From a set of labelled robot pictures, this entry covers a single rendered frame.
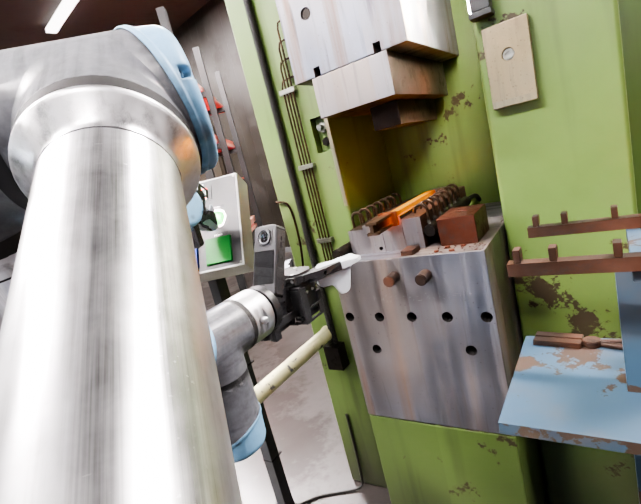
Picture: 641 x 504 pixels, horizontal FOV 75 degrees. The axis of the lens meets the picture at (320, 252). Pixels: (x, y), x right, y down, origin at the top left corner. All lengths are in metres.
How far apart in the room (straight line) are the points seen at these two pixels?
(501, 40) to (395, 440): 1.01
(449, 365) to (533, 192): 0.44
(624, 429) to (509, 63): 0.72
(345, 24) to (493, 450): 1.04
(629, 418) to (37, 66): 0.80
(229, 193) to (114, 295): 1.05
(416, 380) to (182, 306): 0.96
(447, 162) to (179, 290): 1.32
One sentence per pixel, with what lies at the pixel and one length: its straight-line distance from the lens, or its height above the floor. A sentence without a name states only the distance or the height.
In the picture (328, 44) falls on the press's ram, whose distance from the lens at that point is 1.08.
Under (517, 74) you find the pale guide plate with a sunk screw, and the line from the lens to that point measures 1.05.
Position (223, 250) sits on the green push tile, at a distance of 1.16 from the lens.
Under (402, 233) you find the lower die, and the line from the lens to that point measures 1.03.
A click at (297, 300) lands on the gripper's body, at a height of 0.97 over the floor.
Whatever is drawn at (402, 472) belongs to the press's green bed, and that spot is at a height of 0.29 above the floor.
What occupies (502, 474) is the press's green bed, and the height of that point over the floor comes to 0.36.
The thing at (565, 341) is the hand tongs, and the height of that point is 0.72.
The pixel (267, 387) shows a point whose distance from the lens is 1.18.
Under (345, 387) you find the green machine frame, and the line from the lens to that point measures 1.53.
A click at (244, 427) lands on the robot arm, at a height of 0.87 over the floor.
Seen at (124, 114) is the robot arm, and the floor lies 1.22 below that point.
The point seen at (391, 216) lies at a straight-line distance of 1.01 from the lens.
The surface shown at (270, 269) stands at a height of 1.03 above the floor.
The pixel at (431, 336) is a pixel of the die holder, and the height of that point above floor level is 0.72.
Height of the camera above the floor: 1.16
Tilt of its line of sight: 11 degrees down
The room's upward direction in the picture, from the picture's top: 14 degrees counter-clockwise
